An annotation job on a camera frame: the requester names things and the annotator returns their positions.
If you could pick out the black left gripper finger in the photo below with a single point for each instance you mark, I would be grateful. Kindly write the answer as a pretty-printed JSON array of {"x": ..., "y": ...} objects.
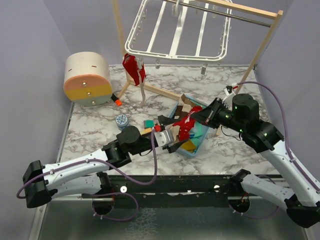
[
  {"x": 174, "y": 147},
  {"x": 165, "y": 121}
]

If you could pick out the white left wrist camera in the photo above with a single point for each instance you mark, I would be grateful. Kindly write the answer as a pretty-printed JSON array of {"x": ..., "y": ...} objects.
[{"x": 163, "y": 137}]

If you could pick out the yellow highlighter pen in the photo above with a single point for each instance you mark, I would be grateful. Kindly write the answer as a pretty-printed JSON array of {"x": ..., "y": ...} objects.
[{"x": 146, "y": 131}]

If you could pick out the red snowflake sock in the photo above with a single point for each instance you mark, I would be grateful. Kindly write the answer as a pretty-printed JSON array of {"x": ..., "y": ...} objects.
[{"x": 186, "y": 124}]

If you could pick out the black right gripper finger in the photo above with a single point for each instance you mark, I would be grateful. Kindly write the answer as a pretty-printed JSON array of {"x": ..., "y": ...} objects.
[
  {"x": 204, "y": 116},
  {"x": 218, "y": 102}
]

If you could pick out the blue perforated plastic basket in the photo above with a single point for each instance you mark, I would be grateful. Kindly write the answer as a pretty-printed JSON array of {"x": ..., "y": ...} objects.
[{"x": 197, "y": 141}]

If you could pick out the metal hanging rod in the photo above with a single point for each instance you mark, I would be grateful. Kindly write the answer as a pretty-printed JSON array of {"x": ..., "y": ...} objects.
[{"x": 224, "y": 14}]

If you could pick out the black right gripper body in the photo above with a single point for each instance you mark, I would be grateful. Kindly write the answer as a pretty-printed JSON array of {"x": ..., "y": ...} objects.
[{"x": 224, "y": 117}]

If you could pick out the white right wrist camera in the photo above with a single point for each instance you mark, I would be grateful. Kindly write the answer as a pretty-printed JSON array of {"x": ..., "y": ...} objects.
[{"x": 229, "y": 91}]

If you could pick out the green grey eraser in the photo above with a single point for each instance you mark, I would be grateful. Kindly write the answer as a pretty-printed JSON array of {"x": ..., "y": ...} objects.
[{"x": 148, "y": 124}]

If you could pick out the orange black highlighter pen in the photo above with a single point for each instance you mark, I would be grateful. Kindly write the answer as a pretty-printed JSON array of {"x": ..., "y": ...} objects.
[{"x": 116, "y": 100}]

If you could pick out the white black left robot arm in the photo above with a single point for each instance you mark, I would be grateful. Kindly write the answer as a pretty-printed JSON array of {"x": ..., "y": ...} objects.
[{"x": 86, "y": 175}]

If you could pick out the red beige reindeer sock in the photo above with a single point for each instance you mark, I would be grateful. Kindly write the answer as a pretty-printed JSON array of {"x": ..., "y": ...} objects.
[{"x": 141, "y": 83}]

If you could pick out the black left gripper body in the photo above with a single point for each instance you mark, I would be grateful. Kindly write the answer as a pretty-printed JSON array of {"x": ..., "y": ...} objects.
[{"x": 162, "y": 126}]

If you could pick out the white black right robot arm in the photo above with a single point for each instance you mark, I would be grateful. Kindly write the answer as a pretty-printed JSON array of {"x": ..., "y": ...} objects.
[{"x": 302, "y": 200}]

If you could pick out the white plastic clip hanger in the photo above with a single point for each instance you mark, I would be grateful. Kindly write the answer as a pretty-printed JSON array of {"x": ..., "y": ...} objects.
[{"x": 211, "y": 38}]

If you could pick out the black mounting rail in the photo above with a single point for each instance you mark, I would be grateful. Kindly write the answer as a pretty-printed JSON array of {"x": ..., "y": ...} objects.
[{"x": 175, "y": 191}]

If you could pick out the cream ribbed sock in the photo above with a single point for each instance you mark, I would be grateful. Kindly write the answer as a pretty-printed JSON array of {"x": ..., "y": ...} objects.
[{"x": 183, "y": 108}]

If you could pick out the red santa sock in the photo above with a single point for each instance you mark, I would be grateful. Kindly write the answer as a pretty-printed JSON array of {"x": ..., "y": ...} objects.
[{"x": 135, "y": 68}]

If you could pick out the wooden hanger rack frame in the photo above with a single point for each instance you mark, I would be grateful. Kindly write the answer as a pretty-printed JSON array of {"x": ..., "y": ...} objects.
[{"x": 180, "y": 12}]

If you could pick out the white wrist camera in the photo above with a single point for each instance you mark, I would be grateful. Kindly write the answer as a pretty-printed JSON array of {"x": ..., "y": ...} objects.
[
  {"x": 229, "y": 91},
  {"x": 163, "y": 137}
]

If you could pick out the pastel round drawer box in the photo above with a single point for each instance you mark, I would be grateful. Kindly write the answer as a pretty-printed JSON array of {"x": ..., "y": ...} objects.
[{"x": 87, "y": 80}]

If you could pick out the yellow sock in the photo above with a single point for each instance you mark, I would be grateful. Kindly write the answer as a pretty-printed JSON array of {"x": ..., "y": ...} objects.
[{"x": 189, "y": 146}]

